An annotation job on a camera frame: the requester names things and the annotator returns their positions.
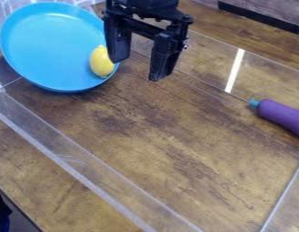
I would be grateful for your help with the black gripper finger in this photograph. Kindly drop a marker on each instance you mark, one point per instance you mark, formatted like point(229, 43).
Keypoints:
point(169, 45)
point(119, 38)

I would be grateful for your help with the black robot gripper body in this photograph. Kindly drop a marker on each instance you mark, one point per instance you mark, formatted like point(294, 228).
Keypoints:
point(160, 10)

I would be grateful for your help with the blue round plastic tray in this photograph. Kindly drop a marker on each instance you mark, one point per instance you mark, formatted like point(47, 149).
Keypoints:
point(47, 40)

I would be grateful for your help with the yellow lemon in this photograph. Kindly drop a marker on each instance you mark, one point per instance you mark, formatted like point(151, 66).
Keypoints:
point(100, 63)

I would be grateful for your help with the purple toy eggplant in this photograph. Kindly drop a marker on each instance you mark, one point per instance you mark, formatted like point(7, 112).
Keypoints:
point(279, 113)

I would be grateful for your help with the clear acrylic front barrier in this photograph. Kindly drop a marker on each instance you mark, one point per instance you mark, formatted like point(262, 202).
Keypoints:
point(119, 138)

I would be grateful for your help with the dark object bottom left corner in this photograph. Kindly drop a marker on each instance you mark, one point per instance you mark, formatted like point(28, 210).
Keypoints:
point(6, 211)

